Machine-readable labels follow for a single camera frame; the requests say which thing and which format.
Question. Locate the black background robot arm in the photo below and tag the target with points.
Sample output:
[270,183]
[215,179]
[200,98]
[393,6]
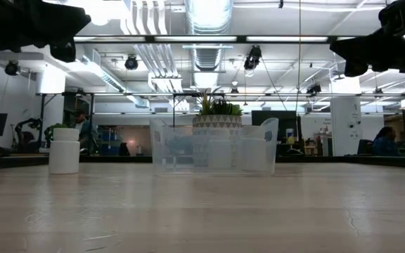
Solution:
[30,124]

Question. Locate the black overhead light bar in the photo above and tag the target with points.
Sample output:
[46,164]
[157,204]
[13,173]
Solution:
[149,39]

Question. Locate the black aluminium table frame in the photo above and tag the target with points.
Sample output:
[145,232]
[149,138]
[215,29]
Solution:
[118,159]

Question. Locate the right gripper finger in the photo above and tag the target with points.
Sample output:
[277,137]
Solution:
[360,49]
[355,69]

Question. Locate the black ceiling spotlight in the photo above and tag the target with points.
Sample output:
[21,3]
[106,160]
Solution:
[12,67]
[131,63]

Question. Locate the succulent in patterned pot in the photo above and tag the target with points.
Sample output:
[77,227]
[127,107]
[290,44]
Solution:
[216,121]

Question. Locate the person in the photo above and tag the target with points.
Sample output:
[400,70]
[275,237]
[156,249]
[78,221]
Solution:
[83,128]
[385,142]

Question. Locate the silver ventilation duct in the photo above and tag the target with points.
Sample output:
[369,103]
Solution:
[209,17]

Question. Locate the white plastic pill bottle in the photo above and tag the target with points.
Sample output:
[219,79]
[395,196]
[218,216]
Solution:
[64,154]
[254,151]

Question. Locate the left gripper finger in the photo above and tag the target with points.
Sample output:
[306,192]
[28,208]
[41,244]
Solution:
[60,22]
[62,51]

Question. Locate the clear plastic basket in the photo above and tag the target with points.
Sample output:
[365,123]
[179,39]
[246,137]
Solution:
[164,151]

